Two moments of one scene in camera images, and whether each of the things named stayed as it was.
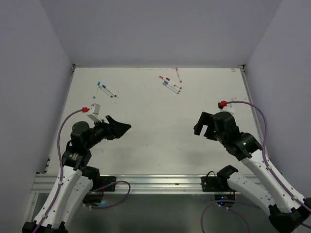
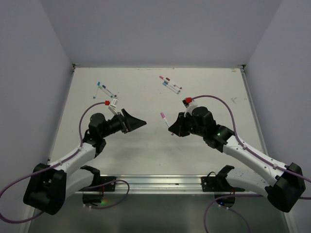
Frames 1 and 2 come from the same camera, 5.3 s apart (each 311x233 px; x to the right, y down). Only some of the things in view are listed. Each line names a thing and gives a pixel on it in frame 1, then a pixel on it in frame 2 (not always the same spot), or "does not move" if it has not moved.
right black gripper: [205, 118] -> [178, 127]
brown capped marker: [168, 79] does not move
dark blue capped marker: [105, 87] does not move
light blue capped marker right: [166, 84] does not move
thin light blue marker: [94, 97] does not move
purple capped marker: [179, 76] -> [162, 115]
